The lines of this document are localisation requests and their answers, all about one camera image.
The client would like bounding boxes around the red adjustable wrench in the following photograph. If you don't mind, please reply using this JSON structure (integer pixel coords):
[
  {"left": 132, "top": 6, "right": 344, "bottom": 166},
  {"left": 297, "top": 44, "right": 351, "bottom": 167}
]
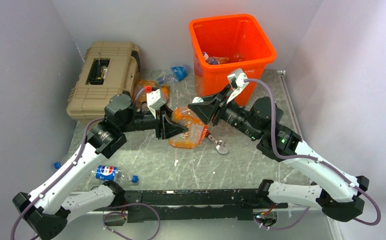
[{"left": 206, "top": 132, "right": 229, "bottom": 155}]

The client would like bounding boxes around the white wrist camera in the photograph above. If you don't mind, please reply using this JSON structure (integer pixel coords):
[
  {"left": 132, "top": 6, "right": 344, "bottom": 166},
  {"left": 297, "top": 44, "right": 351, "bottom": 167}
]
[
  {"left": 227, "top": 68, "right": 249, "bottom": 103},
  {"left": 143, "top": 85, "right": 167, "bottom": 119}
]

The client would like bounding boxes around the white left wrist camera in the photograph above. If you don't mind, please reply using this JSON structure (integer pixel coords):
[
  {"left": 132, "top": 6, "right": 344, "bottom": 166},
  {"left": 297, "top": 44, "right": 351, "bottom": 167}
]
[{"left": 143, "top": 85, "right": 167, "bottom": 119}]

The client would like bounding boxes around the clear bottle blue label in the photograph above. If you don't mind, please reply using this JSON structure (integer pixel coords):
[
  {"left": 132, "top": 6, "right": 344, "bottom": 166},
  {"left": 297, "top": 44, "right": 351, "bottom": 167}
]
[{"left": 156, "top": 64, "right": 191, "bottom": 84}]

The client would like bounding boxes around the blue label crushed bottle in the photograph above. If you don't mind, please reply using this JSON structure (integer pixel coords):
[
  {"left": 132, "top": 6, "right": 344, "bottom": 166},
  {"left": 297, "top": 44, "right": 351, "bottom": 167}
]
[{"left": 202, "top": 52, "right": 219, "bottom": 65}]

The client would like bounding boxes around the large orange label bottle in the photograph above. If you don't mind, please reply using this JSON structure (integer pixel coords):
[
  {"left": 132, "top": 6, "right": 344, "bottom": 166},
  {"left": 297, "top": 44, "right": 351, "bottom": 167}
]
[{"left": 132, "top": 80, "right": 159, "bottom": 110}]

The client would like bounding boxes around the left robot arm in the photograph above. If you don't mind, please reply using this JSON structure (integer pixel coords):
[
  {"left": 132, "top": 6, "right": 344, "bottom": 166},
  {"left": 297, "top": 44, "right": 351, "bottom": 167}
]
[{"left": 12, "top": 93, "right": 188, "bottom": 240}]

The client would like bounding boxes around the clear bottle orange label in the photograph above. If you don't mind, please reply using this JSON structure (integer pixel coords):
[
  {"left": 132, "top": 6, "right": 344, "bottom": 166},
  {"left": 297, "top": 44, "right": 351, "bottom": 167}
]
[{"left": 215, "top": 57, "right": 230, "bottom": 65}]

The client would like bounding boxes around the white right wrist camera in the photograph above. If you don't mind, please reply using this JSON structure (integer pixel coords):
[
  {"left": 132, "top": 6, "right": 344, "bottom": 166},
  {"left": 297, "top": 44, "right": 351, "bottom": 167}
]
[{"left": 227, "top": 68, "right": 249, "bottom": 103}]

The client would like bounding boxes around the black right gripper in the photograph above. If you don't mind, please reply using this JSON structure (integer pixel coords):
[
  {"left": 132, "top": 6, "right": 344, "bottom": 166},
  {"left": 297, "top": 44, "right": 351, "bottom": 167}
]
[{"left": 188, "top": 83, "right": 261, "bottom": 140}]

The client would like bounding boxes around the crushed orange label bottle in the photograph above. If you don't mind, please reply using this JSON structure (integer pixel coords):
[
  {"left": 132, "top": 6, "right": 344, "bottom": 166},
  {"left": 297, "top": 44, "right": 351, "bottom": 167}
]
[{"left": 168, "top": 106, "right": 208, "bottom": 149}]

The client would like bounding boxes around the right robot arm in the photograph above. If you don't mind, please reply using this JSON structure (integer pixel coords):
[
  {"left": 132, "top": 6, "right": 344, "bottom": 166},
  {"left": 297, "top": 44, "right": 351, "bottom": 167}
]
[{"left": 188, "top": 86, "right": 369, "bottom": 222}]

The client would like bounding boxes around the tan plastic toolbox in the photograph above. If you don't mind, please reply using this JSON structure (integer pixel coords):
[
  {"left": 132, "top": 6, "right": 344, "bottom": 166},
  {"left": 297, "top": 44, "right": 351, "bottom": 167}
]
[{"left": 66, "top": 41, "right": 141, "bottom": 124}]

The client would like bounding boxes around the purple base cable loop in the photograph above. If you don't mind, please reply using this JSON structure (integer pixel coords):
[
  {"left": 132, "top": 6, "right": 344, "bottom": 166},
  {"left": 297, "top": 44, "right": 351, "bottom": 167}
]
[{"left": 101, "top": 202, "right": 161, "bottom": 240}]

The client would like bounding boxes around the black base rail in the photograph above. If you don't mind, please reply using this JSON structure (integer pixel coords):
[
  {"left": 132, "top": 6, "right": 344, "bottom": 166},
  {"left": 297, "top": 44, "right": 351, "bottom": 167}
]
[{"left": 124, "top": 188, "right": 272, "bottom": 223}]

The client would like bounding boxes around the clear bottle blue cap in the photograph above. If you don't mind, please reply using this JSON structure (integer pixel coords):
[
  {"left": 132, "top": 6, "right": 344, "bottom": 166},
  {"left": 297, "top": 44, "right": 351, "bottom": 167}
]
[{"left": 53, "top": 154, "right": 72, "bottom": 170}]

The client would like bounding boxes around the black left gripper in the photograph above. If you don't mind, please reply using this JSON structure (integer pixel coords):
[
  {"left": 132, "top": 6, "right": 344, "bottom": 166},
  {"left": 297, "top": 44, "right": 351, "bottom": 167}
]
[{"left": 119, "top": 102, "right": 188, "bottom": 139}]

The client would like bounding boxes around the orange plastic bin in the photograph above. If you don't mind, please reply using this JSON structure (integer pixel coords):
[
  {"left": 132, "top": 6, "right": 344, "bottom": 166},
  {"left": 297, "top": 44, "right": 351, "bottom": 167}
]
[{"left": 188, "top": 14, "right": 277, "bottom": 97}]

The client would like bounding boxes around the small orange juice bottle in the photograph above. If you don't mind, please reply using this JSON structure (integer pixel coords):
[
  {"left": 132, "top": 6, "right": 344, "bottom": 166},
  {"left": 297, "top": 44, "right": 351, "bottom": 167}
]
[{"left": 160, "top": 84, "right": 170, "bottom": 104}]

